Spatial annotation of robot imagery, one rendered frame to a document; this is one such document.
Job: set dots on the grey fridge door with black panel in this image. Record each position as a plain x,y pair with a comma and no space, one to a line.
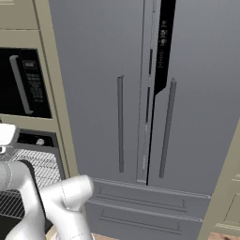
203,93

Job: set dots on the beige tall cupboard housing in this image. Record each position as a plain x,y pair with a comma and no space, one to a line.
56,78

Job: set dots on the grey fridge drawer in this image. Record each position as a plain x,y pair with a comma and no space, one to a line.
137,226
143,195

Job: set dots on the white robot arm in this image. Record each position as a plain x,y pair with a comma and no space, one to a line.
23,200

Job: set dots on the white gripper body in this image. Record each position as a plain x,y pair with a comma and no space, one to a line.
7,134

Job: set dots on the beige cupboard run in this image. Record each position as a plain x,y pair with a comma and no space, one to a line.
223,187

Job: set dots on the black microwave oven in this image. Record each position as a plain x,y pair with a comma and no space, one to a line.
9,93

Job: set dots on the grey oven knob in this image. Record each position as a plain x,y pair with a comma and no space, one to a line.
40,142

